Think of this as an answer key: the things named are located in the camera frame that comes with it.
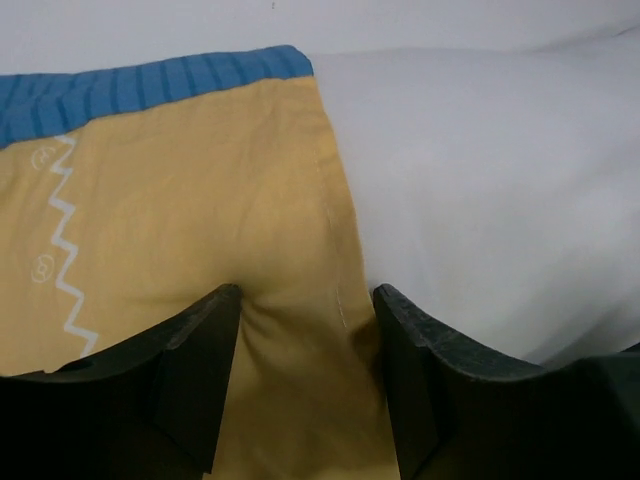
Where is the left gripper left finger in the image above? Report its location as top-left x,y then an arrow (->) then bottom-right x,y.
1,285 -> 242,479

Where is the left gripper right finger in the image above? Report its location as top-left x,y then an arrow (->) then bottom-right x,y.
373,284 -> 639,479

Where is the yellow pillowcase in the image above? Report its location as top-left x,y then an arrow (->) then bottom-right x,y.
1,46 -> 399,479

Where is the white pillow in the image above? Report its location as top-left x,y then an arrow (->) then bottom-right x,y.
311,28 -> 639,364

